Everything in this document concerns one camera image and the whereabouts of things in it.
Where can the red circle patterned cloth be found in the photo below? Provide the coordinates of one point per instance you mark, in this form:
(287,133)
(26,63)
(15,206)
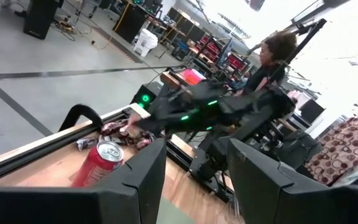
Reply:
(343,149)

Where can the black cabinet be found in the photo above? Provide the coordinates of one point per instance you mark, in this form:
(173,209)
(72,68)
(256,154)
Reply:
(129,21)

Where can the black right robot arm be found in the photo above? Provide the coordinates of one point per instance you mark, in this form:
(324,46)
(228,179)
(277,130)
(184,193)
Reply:
(253,109)

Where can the neighbouring wooden work table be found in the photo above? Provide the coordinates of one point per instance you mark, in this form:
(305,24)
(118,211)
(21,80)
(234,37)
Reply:
(169,79)

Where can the red soda can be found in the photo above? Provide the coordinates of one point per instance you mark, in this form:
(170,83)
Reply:
(98,168)

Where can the person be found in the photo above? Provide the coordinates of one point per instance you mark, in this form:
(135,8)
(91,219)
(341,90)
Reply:
(275,46)

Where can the black aluminium table frame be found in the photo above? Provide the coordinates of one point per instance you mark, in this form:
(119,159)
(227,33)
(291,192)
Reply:
(11,163)

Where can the black arched bracket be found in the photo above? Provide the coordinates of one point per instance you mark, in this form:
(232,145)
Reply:
(79,108)

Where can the pink plastic containers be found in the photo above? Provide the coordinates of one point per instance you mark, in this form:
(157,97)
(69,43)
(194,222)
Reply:
(193,77)

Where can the black computer with green lights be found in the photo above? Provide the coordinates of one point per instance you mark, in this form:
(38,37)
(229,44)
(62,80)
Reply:
(141,93)

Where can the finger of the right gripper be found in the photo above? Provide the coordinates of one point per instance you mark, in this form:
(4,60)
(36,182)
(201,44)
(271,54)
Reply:
(151,122)
(157,128)

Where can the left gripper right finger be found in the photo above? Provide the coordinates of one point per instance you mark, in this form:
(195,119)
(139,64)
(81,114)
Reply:
(291,205)

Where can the dark mini chocolate wrapper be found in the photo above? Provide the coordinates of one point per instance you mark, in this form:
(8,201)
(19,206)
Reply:
(87,143)
(123,131)
(143,143)
(109,128)

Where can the black speaker box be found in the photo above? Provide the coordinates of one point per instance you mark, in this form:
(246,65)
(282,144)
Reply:
(39,18)

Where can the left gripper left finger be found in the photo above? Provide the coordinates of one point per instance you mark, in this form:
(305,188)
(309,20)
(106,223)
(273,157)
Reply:
(73,205)

